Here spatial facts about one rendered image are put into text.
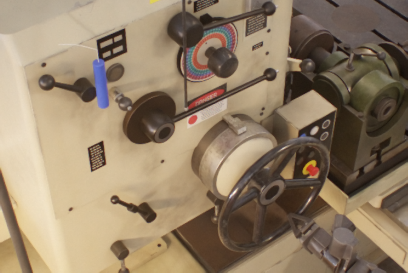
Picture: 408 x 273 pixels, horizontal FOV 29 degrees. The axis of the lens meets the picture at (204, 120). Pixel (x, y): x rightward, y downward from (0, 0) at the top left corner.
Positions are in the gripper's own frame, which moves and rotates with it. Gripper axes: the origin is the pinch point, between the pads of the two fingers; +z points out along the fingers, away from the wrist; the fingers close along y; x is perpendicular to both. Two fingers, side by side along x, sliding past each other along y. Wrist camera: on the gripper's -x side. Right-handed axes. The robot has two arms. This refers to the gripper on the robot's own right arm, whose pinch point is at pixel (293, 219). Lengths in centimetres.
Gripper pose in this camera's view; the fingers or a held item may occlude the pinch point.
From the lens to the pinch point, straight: 223.1
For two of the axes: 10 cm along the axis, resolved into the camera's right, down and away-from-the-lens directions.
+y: -3.6, -4.6, -8.1
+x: -7.2, 6.9, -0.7
